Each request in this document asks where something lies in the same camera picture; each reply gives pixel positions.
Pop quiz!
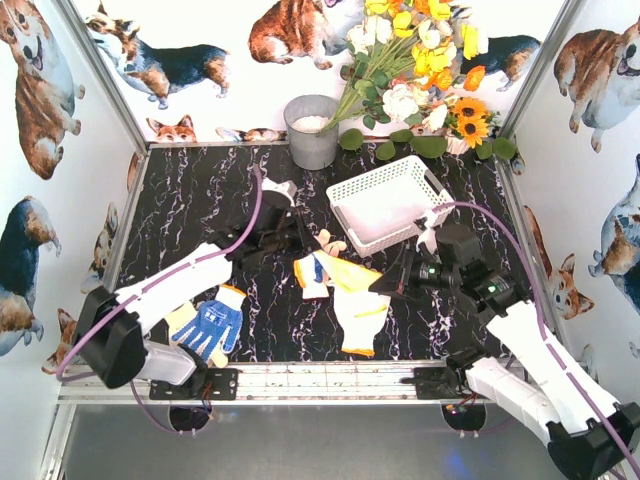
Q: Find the cream knit glove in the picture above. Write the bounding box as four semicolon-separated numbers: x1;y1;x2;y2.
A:
293;229;347;301

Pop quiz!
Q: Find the yellow coated work glove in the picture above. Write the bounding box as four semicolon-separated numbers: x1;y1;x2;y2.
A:
314;251;390;319

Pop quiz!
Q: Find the white glove orange cuff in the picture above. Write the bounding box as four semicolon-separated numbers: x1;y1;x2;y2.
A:
333;286;391;357

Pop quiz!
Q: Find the blue dotted glove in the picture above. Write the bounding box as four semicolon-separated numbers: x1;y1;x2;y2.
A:
171;284;247;359
311;250;330;286

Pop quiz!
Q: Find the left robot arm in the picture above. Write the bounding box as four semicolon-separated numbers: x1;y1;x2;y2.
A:
71;179;320;394

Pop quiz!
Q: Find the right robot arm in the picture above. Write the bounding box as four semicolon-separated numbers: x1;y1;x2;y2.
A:
370;225;639;479

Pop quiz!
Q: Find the white plastic storage basket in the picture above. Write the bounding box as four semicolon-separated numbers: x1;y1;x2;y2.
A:
326;155;453;258

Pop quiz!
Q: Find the grey metal bucket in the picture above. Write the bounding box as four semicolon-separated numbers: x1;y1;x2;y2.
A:
283;95;338;171

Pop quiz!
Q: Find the cream glove under blue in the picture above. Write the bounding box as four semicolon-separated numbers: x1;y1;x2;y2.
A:
165;302;229;368

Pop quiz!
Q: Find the sunflower pot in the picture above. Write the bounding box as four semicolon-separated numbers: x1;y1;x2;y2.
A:
443;97;500;155

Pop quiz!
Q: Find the artificial flower bouquet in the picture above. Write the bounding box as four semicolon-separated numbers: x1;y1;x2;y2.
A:
323;1;489;131

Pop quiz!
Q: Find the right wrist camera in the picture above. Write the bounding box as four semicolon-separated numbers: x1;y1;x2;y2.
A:
414;211;438;255

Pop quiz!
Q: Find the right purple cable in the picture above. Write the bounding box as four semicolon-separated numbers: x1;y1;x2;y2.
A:
432;201;640;476

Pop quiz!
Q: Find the purple cable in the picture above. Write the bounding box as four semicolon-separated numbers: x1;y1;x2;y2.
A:
432;201;640;476
54;164;266;435

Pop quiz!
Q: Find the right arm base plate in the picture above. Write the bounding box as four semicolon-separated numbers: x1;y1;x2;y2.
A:
403;363;507;401

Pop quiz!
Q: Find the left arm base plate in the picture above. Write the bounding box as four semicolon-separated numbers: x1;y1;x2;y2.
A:
149;368;239;401

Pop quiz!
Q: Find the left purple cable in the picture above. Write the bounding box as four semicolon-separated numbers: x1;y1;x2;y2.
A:
54;164;266;435

